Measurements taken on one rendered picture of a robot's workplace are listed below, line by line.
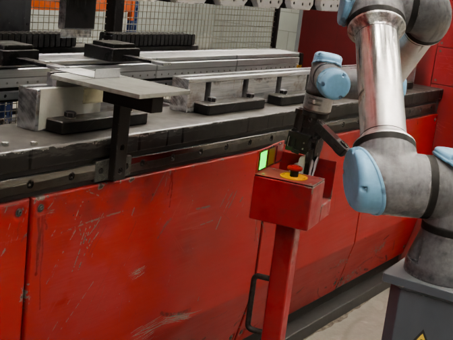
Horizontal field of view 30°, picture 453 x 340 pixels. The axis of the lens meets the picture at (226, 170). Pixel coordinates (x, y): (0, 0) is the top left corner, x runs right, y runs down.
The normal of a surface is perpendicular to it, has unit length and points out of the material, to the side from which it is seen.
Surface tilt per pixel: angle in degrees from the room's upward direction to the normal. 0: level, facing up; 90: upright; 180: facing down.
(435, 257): 73
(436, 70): 90
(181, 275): 90
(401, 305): 90
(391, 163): 47
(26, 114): 90
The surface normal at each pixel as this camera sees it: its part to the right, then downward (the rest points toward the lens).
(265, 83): 0.82, 0.22
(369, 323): 0.11, -0.97
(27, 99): -0.56, 0.13
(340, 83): 0.07, 0.28
